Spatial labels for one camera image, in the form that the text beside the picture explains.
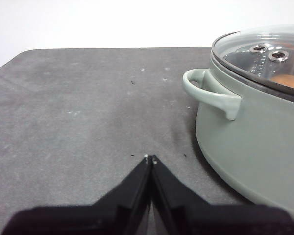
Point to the pale green electric pot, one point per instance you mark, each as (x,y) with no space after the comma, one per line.
(247,137)

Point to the glass lid with green knob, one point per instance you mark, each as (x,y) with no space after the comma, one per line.
(267,63)

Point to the brown potato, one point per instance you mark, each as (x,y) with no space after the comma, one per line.
(287,81)

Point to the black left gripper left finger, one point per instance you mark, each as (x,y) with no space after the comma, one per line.
(100,218)

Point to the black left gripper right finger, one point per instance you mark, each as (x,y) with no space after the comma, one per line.
(210,220)

